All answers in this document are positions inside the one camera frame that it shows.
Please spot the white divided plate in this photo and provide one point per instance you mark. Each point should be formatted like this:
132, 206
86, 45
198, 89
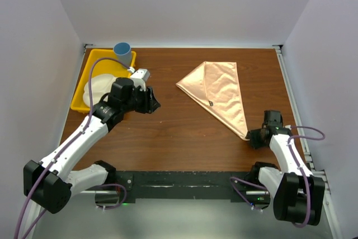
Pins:
100, 85

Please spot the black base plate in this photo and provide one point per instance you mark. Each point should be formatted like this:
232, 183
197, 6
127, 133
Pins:
180, 185

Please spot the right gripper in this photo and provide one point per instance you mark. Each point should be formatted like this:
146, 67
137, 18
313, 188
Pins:
253, 141

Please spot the blue plastic cup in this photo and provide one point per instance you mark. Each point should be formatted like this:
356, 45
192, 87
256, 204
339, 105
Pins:
123, 52

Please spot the yellow plastic tray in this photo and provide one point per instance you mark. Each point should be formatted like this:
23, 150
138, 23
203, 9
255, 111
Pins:
103, 71

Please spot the peach cloth napkin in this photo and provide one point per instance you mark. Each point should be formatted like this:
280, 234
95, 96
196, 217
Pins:
218, 82

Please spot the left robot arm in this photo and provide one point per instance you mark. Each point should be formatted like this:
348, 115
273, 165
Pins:
52, 182

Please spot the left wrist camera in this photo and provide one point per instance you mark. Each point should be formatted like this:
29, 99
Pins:
140, 75

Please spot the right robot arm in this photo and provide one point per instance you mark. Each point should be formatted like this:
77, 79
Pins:
296, 194

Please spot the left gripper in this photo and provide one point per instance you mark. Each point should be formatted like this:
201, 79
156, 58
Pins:
150, 103

